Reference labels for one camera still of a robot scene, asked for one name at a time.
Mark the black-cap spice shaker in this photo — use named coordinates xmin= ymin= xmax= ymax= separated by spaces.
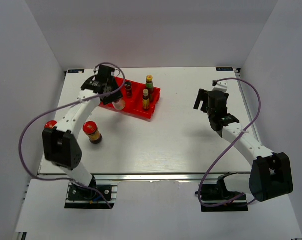
xmin=124 ymin=81 xmax=132 ymax=98

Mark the pink-cap spice jar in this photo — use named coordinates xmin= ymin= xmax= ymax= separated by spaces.
xmin=112 ymin=98 xmax=125 ymax=111

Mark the yellow-label dark sauce bottle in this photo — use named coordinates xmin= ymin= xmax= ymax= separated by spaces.
xmin=142 ymin=89 xmax=150 ymax=110

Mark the green-label red sauce bottle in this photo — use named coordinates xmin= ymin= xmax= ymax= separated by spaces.
xmin=145 ymin=75 xmax=154 ymax=102

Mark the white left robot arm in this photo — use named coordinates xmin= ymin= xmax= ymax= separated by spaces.
xmin=42 ymin=62 xmax=123 ymax=200

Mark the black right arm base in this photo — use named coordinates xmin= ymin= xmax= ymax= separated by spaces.
xmin=200 ymin=173 xmax=248 ymax=213

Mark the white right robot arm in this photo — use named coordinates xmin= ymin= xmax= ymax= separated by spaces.
xmin=194 ymin=89 xmax=293 ymax=202

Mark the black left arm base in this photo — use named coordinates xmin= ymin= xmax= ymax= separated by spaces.
xmin=64 ymin=182 xmax=117 ymax=210

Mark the right blue table label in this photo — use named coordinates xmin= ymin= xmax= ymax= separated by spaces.
xmin=216 ymin=67 xmax=233 ymax=72

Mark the blue table label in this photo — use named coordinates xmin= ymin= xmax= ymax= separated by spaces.
xmin=216 ymin=67 xmax=233 ymax=72
xmin=67 ymin=69 xmax=84 ymax=74

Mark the red three-compartment plastic tray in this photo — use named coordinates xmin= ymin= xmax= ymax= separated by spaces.
xmin=99 ymin=80 xmax=161 ymax=120

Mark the left blue table label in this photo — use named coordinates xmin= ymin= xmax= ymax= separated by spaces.
xmin=67 ymin=69 xmax=84 ymax=74

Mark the red-cap dark sauce jar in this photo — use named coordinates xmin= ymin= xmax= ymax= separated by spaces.
xmin=82 ymin=121 xmax=102 ymax=144

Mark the red-cap brown spice jar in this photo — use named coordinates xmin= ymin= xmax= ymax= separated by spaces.
xmin=44 ymin=120 xmax=57 ymax=129

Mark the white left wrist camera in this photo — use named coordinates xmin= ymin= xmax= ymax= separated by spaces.
xmin=93 ymin=68 xmax=99 ymax=75

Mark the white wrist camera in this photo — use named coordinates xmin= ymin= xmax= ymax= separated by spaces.
xmin=212 ymin=80 xmax=228 ymax=94
xmin=93 ymin=68 xmax=99 ymax=75

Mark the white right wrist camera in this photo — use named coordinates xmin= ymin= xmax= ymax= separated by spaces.
xmin=212 ymin=80 xmax=228 ymax=94

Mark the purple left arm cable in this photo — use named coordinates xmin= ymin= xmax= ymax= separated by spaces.
xmin=18 ymin=62 xmax=126 ymax=210

